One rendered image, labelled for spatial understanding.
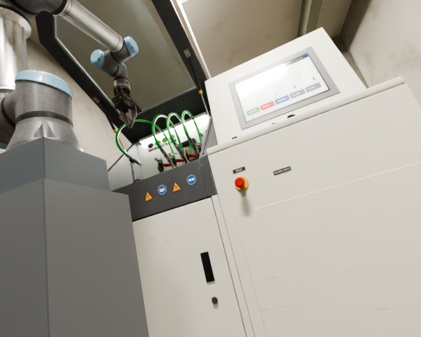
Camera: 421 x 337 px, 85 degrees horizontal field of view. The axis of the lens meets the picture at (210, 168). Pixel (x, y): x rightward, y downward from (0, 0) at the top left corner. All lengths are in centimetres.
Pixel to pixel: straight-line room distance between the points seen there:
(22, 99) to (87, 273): 42
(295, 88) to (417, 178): 65
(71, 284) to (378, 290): 77
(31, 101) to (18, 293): 40
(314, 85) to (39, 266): 119
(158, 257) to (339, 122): 82
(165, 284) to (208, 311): 19
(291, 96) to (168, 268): 95
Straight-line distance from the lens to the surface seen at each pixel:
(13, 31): 98
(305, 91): 124
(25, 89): 70
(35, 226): 46
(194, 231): 90
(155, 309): 103
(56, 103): 67
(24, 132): 63
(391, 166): 89
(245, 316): 90
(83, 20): 108
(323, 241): 83
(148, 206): 100
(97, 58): 126
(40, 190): 46
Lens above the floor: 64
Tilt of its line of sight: 16 degrees up
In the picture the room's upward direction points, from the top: 15 degrees counter-clockwise
